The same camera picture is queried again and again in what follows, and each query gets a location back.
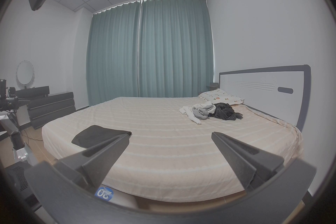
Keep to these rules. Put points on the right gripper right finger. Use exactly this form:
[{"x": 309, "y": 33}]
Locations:
[{"x": 246, "y": 162}]

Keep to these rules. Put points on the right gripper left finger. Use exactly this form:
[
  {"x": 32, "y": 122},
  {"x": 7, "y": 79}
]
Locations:
[{"x": 102, "y": 160}]

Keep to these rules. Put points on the black T-shirt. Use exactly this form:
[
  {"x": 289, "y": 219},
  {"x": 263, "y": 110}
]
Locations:
[{"x": 99, "y": 135}]

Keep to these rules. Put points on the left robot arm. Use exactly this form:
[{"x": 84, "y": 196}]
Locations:
[{"x": 11, "y": 128}]

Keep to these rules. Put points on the pile of clothes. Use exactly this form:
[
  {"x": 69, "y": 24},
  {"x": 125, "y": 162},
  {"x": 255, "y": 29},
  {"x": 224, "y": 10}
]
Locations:
[{"x": 200, "y": 111}]

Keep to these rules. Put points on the bed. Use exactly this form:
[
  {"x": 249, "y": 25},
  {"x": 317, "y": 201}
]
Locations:
[{"x": 170, "y": 133}]

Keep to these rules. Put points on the black garment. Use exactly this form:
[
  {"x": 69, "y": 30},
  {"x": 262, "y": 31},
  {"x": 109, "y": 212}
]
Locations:
[{"x": 224, "y": 111}]

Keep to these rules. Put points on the white printed pillow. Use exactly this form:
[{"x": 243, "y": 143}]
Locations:
[{"x": 221, "y": 97}]

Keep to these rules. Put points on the black chest of drawers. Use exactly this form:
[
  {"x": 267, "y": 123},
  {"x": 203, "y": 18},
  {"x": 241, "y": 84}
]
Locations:
[{"x": 49, "y": 107}]

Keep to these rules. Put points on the grey bedside table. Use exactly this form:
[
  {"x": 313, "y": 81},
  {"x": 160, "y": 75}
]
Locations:
[{"x": 212, "y": 86}]

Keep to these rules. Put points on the blue-green curtain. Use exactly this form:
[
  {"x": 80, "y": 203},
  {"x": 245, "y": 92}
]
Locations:
[
  {"x": 112, "y": 55},
  {"x": 175, "y": 47}
]

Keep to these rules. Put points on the round white mirror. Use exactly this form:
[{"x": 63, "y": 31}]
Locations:
[{"x": 25, "y": 72}]

